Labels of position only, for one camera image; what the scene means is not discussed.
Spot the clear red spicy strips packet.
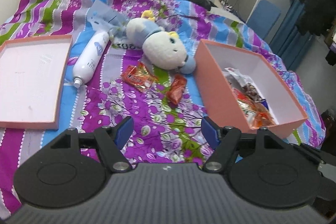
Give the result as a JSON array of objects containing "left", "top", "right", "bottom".
[{"left": 232, "top": 88, "right": 276, "bottom": 128}]

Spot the small red sausage snack packet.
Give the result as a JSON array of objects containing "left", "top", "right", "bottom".
[{"left": 166, "top": 75, "right": 187, "bottom": 105}]

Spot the white shrimp flavour snack bag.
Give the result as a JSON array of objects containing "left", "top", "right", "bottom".
[{"left": 222, "top": 68, "right": 266, "bottom": 103}]

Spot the red orange snack packet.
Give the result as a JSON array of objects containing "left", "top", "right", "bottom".
[{"left": 121, "top": 62, "right": 158, "bottom": 92}]

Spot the pink cardboard box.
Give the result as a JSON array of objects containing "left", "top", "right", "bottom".
[{"left": 194, "top": 39, "right": 307, "bottom": 139}]

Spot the colourful striped floral bedspread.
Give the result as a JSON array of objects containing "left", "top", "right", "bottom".
[{"left": 0, "top": 0, "right": 326, "bottom": 219}]

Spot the white spray bottle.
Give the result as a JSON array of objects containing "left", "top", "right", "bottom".
[{"left": 72, "top": 31, "right": 109, "bottom": 89}]

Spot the white blue plush toy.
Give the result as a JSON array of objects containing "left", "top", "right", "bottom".
[{"left": 126, "top": 10, "right": 197, "bottom": 75}]

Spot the pink box lid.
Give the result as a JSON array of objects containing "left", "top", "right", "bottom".
[{"left": 1, "top": 35, "right": 72, "bottom": 130}]

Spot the light blue plastic bag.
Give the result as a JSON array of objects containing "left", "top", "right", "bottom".
[{"left": 87, "top": 0, "right": 129, "bottom": 37}]

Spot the blue curtain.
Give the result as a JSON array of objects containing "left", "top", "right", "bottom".
[{"left": 270, "top": 0, "right": 313, "bottom": 71}]

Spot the blue folded chair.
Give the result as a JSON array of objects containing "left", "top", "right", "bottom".
[{"left": 247, "top": 0, "right": 281, "bottom": 40}]

